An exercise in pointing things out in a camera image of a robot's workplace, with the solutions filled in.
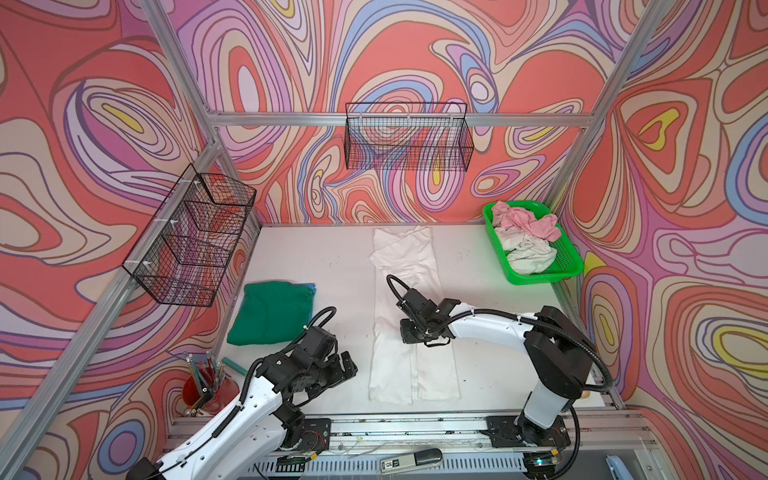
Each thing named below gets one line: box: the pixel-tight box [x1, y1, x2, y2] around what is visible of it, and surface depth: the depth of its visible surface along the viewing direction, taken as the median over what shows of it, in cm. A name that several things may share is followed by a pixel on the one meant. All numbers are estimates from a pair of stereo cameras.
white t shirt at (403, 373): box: [369, 226, 460, 405], surface depth 88 cm
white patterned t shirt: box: [494, 226, 558, 275], surface depth 107 cm
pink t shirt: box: [492, 201, 562, 241], surface depth 113 cm
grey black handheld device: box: [380, 448, 443, 474], surface depth 68 cm
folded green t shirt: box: [227, 282, 315, 345], surface depth 93 cm
